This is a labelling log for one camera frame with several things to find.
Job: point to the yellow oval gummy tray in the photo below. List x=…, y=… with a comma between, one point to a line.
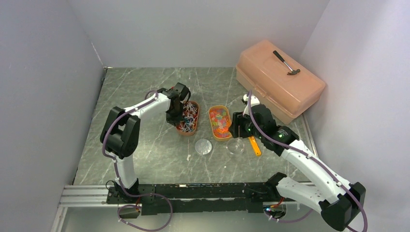
x=220, y=122

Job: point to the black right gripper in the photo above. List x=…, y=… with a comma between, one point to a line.
x=238, y=119

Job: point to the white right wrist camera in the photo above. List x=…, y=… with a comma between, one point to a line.
x=249, y=100

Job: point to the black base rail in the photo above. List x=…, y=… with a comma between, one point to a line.
x=154, y=199

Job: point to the round metal jar lid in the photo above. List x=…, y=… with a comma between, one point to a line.
x=203, y=147

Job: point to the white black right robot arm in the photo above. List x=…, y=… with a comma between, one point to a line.
x=337, y=200

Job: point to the pink oval lollipop tray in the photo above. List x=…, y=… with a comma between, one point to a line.
x=190, y=115

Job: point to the peach plastic toolbox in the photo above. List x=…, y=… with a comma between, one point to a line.
x=287, y=96

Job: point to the aluminium frame rail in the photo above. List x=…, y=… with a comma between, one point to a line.
x=84, y=196

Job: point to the yellow plastic scoop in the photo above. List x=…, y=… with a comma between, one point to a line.
x=255, y=146

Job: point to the clear plastic jar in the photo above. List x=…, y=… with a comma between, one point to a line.
x=235, y=147

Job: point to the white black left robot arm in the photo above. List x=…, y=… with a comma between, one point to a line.
x=120, y=133

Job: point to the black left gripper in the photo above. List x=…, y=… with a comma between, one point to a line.
x=175, y=121

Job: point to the black handled hammer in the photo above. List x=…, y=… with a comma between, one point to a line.
x=292, y=71

